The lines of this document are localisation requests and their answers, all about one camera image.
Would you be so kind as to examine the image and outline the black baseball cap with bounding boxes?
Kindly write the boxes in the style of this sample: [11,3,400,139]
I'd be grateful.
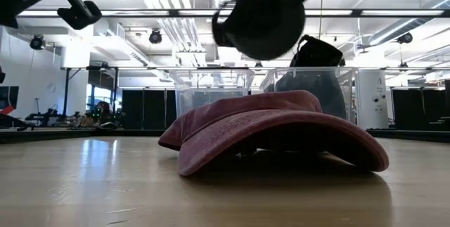
[211,0,307,61]

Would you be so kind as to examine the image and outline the black ceiling spotlight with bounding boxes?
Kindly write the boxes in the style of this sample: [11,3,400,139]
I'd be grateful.
[29,34,46,51]
[148,28,163,45]
[397,32,414,45]

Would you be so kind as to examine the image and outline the person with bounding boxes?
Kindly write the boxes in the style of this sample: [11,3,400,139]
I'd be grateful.
[94,100,114,124]

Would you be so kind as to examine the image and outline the grey cap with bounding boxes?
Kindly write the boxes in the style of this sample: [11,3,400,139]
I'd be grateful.
[274,71,347,120]

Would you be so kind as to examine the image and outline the clear plastic bin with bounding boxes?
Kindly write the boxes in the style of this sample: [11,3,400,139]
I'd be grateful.
[259,66,360,125]
[169,67,255,118]

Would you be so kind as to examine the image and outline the black partition panels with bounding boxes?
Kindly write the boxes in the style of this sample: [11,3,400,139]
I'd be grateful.
[121,89,178,130]
[391,79,450,131]

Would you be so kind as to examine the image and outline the white round column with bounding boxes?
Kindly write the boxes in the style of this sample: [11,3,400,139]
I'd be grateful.
[356,69,390,131]

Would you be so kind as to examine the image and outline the red washed baseball cap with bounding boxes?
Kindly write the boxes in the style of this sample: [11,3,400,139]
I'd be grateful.
[157,89,390,177]

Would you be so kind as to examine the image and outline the thin hanging cable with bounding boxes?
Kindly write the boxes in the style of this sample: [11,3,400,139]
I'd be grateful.
[318,0,324,40]

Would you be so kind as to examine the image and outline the black cap with strap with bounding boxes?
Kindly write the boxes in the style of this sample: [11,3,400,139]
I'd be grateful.
[289,34,345,68]

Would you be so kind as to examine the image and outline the black frame crossbar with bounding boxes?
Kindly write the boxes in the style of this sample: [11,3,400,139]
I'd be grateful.
[59,65,450,72]

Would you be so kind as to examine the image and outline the silver ceiling air duct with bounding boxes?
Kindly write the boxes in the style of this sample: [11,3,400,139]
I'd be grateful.
[368,0,450,47]

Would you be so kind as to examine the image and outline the black frame post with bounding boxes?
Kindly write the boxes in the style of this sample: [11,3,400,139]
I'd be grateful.
[62,67,82,117]
[112,67,120,115]

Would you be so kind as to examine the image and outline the dark wall monitor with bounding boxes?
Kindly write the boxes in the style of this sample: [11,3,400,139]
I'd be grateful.
[0,86,20,111]

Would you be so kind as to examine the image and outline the black table edge rail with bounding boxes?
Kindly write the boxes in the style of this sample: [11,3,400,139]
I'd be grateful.
[0,127,450,145]

